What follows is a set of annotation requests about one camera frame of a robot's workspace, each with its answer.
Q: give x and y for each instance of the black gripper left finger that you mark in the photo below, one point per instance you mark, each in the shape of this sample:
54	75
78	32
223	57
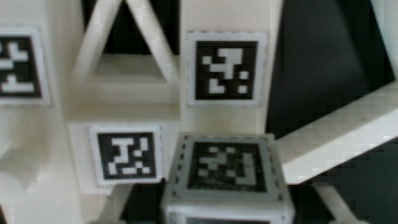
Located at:
133	205

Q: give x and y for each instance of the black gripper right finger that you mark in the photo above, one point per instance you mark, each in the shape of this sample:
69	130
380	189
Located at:
323	208

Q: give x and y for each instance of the white tagged leg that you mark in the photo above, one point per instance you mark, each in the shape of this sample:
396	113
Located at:
227	187

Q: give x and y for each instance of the white chair back part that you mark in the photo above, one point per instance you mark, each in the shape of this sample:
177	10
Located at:
108	89

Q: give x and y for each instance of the white U-shaped fence frame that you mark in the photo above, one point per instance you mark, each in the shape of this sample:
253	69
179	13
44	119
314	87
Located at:
360	126

